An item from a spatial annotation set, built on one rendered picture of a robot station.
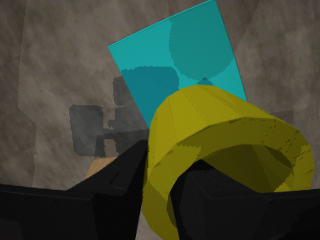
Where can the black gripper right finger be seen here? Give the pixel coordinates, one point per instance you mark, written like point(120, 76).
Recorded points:
point(211, 206)

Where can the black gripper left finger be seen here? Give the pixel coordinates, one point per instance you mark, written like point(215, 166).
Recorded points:
point(106, 206)

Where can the yellow cup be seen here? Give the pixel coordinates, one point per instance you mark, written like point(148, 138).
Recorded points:
point(244, 142)

